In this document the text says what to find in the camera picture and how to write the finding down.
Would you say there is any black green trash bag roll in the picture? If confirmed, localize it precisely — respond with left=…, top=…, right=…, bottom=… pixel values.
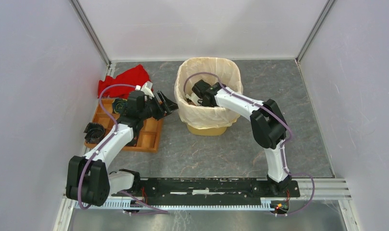
left=112, top=98, right=127, bottom=114

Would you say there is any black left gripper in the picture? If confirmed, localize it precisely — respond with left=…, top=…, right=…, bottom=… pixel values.
left=139, top=90, right=180, bottom=121

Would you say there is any wooden compartment tray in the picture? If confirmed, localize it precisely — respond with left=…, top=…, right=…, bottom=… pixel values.
left=92, top=105, right=163, bottom=153

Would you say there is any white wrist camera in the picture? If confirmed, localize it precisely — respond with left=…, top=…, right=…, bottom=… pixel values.
left=185, top=93, right=202, bottom=106
left=135, top=81, right=154, bottom=99

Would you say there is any red cloth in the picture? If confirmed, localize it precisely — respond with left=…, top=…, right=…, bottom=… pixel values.
left=98, top=64, right=151, bottom=99

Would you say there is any right aluminium frame post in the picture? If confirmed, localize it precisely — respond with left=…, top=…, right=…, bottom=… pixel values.
left=295, top=0, right=337, bottom=64

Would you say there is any translucent white trash bag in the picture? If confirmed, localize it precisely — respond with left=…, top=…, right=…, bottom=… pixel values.
left=174, top=57, right=243, bottom=129

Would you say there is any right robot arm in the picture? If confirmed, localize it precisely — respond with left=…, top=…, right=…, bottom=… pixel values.
left=191, top=80, right=291, bottom=196

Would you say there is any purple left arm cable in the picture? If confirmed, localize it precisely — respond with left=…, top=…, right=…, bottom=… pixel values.
left=77, top=84, right=138, bottom=211

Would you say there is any yellow plastic trash bin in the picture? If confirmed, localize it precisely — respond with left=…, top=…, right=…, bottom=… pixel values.
left=187, top=124, right=227, bottom=136

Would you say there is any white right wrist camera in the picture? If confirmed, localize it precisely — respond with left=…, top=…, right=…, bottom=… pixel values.
left=185, top=93, right=202, bottom=106

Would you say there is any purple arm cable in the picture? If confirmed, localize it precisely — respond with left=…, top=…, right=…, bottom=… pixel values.
left=77, top=84, right=138, bottom=211
left=183, top=72, right=316, bottom=216

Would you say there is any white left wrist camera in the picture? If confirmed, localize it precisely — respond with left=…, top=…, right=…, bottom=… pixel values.
left=135, top=81, right=154, bottom=99

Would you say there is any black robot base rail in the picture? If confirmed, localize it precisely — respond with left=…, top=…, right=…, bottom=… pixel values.
left=127, top=178, right=301, bottom=206

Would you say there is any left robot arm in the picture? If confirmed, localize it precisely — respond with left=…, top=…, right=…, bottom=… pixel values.
left=65, top=90, right=178, bottom=209

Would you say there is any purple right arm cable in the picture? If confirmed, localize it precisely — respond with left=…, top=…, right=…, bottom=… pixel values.
left=183, top=72, right=316, bottom=216

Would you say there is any left aluminium frame post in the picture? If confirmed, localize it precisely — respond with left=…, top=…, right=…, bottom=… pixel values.
left=69, top=0, right=112, bottom=66

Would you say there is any aluminium frame post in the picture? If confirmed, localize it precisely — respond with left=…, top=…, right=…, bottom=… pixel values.
left=295, top=0, right=337, bottom=64
left=69, top=0, right=112, bottom=66

